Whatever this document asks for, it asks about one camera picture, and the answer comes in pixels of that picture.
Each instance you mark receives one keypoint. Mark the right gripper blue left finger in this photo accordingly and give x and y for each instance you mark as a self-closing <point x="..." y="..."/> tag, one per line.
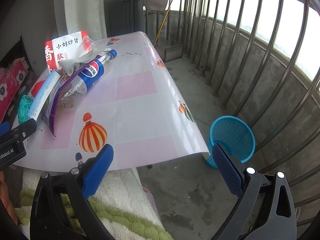
<point x="94" y="170"/>

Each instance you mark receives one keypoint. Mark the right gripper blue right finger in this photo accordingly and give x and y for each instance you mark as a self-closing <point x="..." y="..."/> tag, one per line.
<point x="231" y="176"/>

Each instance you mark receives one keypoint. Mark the white blue paper box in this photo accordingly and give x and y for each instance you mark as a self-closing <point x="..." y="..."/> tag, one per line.
<point x="43" y="94"/>

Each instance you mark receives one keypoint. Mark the purple snack wrapper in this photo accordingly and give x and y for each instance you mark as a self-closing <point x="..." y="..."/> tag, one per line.
<point x="51" y="104"/>

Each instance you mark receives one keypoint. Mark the Pepsi plastic bottle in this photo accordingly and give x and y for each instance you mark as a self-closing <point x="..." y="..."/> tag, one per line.
<point x="92" y="72"/>

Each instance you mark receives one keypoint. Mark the red white snack bag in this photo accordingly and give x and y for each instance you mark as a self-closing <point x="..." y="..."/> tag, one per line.
<point x="62" y="48"/>

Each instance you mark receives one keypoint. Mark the blue plastic trash basket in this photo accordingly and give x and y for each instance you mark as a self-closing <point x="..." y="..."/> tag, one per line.
<point x="234" y="135"/>

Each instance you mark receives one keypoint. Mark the white green fleece blanket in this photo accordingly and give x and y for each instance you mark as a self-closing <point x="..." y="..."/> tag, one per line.
<point x="121" y="203"/>

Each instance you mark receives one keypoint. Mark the teal yarn bundle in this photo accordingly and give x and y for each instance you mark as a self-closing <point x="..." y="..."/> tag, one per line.
<point x="23" y="109"/>

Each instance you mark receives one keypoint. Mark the pink floral bedding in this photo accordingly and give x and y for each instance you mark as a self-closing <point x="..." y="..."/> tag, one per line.
<point x="11" y="82"/>

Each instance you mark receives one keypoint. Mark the pink patterned tablecloth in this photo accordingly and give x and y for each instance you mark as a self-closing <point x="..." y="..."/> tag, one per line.
<point x="135" y="107"/>

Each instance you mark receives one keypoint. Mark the metal balcony railing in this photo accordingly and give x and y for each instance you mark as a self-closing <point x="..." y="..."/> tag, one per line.
<point x="256" y="60"/>

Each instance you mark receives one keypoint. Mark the white curtain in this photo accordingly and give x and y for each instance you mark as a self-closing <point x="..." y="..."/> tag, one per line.
<point x="81" y="15"/>

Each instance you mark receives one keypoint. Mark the dark cabinet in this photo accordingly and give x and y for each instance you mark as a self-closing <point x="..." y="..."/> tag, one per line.
<point x="123" y="16"/>

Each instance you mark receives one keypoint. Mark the yellow broom stick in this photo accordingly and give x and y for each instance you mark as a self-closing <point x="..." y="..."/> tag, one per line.
<point x="162" y="23"/>

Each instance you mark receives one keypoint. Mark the metal dustpan frame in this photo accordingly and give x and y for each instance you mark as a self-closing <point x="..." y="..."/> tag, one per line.
<point x="173" y="52"/>

